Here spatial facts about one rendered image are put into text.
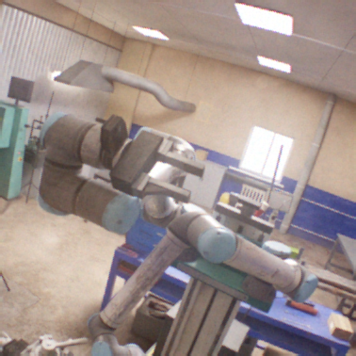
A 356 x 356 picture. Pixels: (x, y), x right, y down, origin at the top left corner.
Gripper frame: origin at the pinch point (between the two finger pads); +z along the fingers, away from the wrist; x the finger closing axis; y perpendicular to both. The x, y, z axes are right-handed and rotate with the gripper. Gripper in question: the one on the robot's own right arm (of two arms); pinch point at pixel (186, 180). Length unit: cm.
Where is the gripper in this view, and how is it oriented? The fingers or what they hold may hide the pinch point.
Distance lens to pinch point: 61.8
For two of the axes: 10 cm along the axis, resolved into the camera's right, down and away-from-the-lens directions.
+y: -0.1, 6.2, 7.9
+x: -4.2, 7.1, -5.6
